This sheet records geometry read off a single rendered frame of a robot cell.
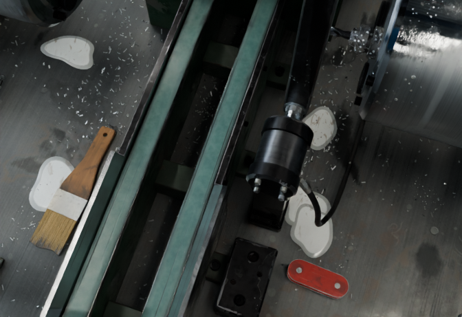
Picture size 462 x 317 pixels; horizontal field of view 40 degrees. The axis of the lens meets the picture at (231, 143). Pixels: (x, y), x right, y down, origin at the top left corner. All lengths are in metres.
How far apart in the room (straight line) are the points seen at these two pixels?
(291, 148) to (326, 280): 0.25
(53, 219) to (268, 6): 0.44
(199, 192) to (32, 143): 0.31
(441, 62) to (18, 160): 0.63
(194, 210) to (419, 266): 0.34
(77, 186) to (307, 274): 0.36
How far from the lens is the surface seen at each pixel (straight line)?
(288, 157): 0.70
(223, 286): 0.84
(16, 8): 0.83
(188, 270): 0.78
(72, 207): 0.95
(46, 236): 0.95
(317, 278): 0.89
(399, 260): 0.94
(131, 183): 0.82
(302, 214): 0.93
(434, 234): 0.96
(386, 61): 0.69
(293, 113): 0.74
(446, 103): 0.71
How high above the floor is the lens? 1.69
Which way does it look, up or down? 68 degrees down
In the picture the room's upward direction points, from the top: 1 degrees clockwise
